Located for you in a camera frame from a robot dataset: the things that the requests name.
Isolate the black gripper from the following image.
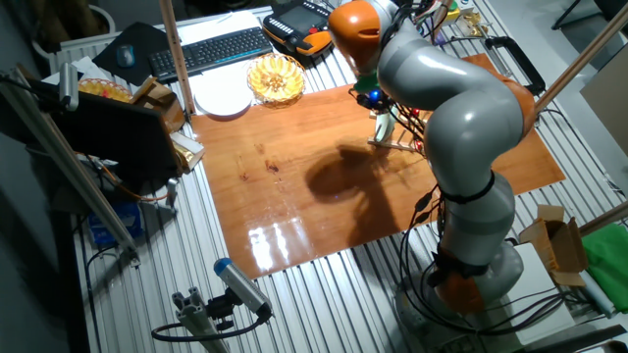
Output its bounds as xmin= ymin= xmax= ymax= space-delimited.
xmin=353 ymin=87 xmax=395 ymax=120

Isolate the pale green round dish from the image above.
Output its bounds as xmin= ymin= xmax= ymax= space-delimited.
xmin=375 ymin=110 xmax=396 ymax=144

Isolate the wooden peg dish rack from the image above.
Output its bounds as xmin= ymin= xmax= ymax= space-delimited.
xmin=367 ymin=109 xmax=426 ymax=155

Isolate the brass metal fitting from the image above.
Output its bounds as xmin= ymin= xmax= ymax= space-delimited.
xmin=455 ymin=10 xmax=490 ymax=39

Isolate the black orange teach pendant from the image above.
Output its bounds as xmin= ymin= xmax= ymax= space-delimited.
xmin=262 ymin=0 xmax=336 ymax=56

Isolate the brown wooden board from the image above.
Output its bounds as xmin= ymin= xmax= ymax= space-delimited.
xmin=189 ymin=52 xmax=567 ymax=280

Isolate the white round plate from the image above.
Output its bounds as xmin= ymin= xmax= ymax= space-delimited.
xmin=193 ymin=80 xmax=254 ymax=119

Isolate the black computer keyboard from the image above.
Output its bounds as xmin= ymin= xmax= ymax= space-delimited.
xmin=147 ymin=26 xmax=274 ymax=83

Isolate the white paper sheet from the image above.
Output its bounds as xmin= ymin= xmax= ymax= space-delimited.
xmin=175 ymin=10 xmax=274 ymax=107

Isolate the gold white packaged box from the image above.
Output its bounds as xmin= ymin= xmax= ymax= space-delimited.
xmin=169 ymin=130 xmax=206 ymax=174

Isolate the black chair base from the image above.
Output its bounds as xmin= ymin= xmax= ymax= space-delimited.
xmin=551 ymin=0 xmax=628 ymax=31

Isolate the open cardboard box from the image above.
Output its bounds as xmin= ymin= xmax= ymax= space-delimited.
xmin=518 ymin=204 xmax=589 ymax=288

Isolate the brown wooden box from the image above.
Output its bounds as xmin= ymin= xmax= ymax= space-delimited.
xmin=130 ymin=76 xmax=186 ymax=134

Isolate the grey panel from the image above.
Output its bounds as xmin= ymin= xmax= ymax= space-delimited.
xmin=580 ymin=58 xmax=628 ymax=158

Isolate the black mouse pad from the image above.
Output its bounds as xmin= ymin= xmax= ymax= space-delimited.
xmin=91 ymin=22 xmax=171 ymax=87

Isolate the black monitor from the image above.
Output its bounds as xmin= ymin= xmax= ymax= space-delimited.
xmin=48 ymin=90 xmax=183 ymax=191

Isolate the green cloth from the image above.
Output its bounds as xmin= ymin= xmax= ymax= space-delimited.
xmin=582 ymin=223 xmax=628 ymax=314

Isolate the short aluminium profile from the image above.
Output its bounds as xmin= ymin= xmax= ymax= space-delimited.
xmin=171 ymin=286 xmax=230 ymax=353

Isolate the pale blue roll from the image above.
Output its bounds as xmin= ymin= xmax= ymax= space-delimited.
xmin=578 ymin=282 xmax=617 ymax=320

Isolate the blue box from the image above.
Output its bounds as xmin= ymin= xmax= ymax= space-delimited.
xmin=87 ymin=200 xmax=145 ymax=249

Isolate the white round bin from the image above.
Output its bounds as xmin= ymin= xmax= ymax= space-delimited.
xmin=31 ymin=3 xmax=117 ymax=61

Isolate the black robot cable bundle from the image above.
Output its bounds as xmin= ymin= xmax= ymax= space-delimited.
xmin=350 ymin=0 xmax=595 ymax=340

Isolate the wooden frame post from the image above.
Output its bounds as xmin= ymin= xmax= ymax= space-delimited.
xmin=157 ymin=0 xmax=196 ymax=117
xmin=578 ymin=200 xmax=628 ymax=237
xmin=430 ymin=0 xmax=455 ymax=38
xmin=534 ymin=2 xmax=628 ymax=115

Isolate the black handle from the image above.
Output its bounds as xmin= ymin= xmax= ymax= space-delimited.
xmin=484 ymin=35 xmax=547 ymax=97

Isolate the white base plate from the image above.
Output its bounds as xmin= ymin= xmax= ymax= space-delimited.
xmin=504 ymin=242 xmax=576 ymax=345

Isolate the silver camera with blue cap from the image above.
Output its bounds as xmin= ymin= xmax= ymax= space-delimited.
xmin=213 ymin=257 xmax=274 ymax=320

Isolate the small metal bracket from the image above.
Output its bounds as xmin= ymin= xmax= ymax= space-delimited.
xmin=164 ymin=176 xmax=181 ymax=215

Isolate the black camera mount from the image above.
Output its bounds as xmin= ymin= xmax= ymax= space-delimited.
xmin=205 ymin=288 xmax=237 ymax=332

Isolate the orange cable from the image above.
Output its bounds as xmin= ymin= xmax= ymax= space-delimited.
xmin=97 ymin=164 xmax=171 ymax=203

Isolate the black camera cable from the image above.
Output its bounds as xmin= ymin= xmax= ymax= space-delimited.
xmin=150 ymin=313 xmax=270 ymax=343

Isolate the aluminium frame beam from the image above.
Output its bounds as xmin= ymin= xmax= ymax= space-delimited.
xmin=0 ymin=66 xmax=141 ymax=267

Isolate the silver grey camera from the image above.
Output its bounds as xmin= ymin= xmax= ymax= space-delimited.
xmin=58 ymin=62 xmax=79 ymax=112

